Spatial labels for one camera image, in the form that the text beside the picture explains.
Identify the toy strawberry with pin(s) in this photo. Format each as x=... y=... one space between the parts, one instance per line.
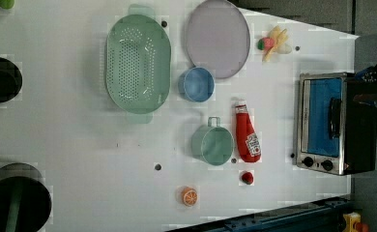
x=265 y=44

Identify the orange slice toy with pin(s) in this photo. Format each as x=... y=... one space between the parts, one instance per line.
x=189 y=196

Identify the black robot base lower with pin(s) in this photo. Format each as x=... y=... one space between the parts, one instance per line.
x=25 y=202

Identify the yellow red object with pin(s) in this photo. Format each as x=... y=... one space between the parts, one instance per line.
x=353 y=223

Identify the lilac round plate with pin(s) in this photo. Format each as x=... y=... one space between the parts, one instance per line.
x=217 y=38

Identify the green mug with handle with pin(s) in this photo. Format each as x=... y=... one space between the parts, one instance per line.
x=212 y=143

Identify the black robot base upper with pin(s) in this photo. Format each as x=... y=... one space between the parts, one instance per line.
x=10 y=80

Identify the green ball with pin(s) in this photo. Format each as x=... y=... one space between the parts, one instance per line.
x=7 y=4

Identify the peeled banana toy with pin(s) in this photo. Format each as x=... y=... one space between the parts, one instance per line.
x=281 y=46

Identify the red ketchup bottle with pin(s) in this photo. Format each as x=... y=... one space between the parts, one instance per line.
x=247 y=139

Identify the silver black toaster oven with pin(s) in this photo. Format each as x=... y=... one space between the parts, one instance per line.
x=335 y=135

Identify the red toy berry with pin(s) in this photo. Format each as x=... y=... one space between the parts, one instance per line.
x=247 y=178

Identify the green perforated colander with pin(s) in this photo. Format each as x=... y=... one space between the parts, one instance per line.
x=138 y=60

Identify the blue metal frame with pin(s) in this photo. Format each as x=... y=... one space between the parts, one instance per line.
x=317 y=216

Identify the blue cup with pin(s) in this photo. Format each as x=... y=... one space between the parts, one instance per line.
x=196 y=84

